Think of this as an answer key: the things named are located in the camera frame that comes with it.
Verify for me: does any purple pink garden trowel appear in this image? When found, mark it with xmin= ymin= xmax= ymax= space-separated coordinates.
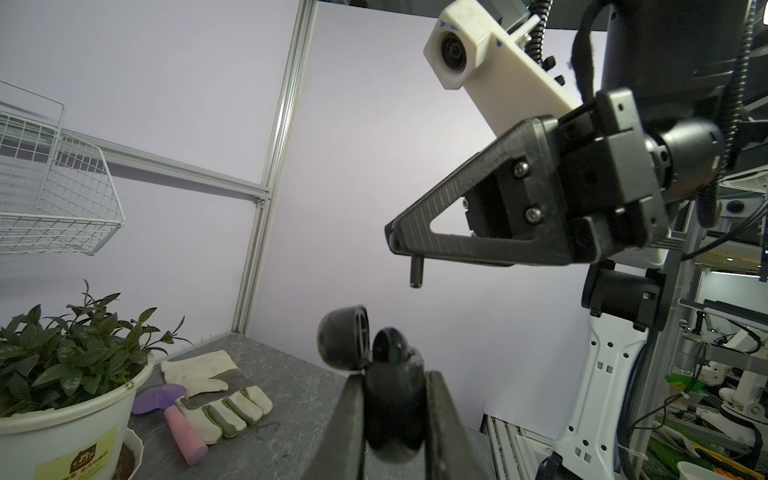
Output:
xmin=131 ymin=384 xmax=208 ymax=466

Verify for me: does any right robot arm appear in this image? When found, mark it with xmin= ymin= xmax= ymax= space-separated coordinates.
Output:
xmin=385 ymin=1 xmax=758 ymax=479

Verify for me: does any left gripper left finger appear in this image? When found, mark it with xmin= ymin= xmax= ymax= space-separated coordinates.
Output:
xmin=302 ymin=374 xmax=366 ymax=480

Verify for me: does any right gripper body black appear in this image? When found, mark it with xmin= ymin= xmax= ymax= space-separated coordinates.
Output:
xmin=557 ymin=88 xmax=669 ymax=258

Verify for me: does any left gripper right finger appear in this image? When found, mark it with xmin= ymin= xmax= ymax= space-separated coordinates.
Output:
xmin=425 ymin=371 xmax=489 ymax=480

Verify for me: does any black earbud one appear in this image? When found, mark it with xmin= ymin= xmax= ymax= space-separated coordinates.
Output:
xmin=372 ymin=327 xmax=411 ymax=364
xmin=409 ymin=255 xmax=424 ymax=289

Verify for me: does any long white wire basket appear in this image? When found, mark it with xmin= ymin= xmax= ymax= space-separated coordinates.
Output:
xmin=1 ymin=82 xmax=125 ymax=256

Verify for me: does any black earbud charging case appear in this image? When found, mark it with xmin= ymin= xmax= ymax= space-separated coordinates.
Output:
xmin=317 ymin=305 xmax=426 ymax=464

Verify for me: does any potted green plant white pot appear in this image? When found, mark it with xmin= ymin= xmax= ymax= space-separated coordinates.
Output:
xmin=1 ymin=291 xmax=183 ymax=479

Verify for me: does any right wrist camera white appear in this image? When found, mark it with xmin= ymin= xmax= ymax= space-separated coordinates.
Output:
xmin=424 ymin=0 xmax=581 ymax=137

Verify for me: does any white plant saucer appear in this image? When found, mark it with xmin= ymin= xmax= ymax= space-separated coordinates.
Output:
xmin=112 ymin=428 xmax=144 ymax=480

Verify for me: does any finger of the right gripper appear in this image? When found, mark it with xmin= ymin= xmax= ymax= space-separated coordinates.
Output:
xmin=385 ymin=116 xmax=600 ymax=266

